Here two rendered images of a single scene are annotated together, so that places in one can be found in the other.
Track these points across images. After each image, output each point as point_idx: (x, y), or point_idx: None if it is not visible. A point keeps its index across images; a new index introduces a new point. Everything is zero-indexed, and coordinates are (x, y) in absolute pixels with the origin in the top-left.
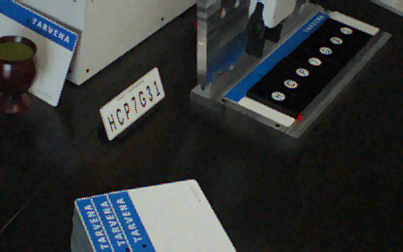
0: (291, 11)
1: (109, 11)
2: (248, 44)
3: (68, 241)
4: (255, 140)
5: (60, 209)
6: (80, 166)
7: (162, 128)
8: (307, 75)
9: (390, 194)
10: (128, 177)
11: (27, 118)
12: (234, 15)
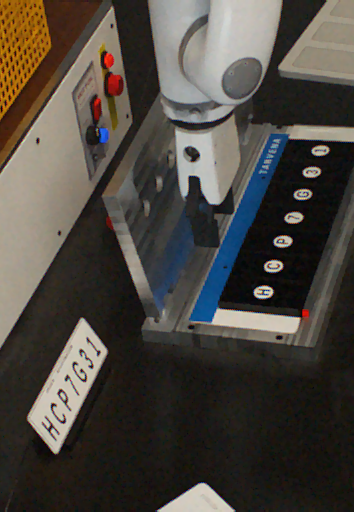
0: (238, 166)
1: None
2: (195, 234)
3: None
4: (256, 369)
5: None
6: (30, 510)
7: (122, 402)
8: (291, 243)
9: None
10: (103, 501)
11: None
12: (161, 201)
